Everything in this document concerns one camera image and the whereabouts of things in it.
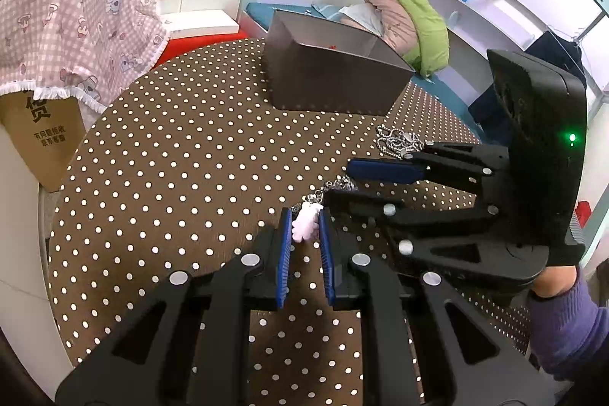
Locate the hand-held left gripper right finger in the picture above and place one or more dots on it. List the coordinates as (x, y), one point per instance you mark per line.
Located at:
(326, 258)

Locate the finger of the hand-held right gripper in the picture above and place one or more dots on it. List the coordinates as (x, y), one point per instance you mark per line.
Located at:
(428, 220)
(385, 170)

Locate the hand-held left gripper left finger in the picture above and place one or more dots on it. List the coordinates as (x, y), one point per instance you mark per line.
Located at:
(284, 258)

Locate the grey storage box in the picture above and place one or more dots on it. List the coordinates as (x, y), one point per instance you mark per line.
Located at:
(333, 82)

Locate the person's right forearm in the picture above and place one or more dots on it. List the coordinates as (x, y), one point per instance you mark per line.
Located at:
(571, 330)

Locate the dark blue cloth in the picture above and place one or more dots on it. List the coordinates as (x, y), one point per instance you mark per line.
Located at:
(556, 59)

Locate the pink and green quilt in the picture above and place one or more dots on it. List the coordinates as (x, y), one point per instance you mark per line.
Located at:
(418, 20)

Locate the light blue pillow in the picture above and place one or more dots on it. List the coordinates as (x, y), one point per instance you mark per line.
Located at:
(361, 13)

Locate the brown polka-dot tablecloth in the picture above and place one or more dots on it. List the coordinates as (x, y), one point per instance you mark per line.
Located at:
(166, 149)

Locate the red cushion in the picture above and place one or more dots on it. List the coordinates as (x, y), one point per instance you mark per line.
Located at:
(190, 42)

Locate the white flat box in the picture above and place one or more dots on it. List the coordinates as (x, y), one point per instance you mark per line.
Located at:
(200, 23)

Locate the brown cardboard box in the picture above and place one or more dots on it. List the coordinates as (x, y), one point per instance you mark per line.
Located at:
(43, 139)

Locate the pink checkered cartoon cloth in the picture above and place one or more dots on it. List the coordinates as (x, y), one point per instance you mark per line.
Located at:
(81, 16)

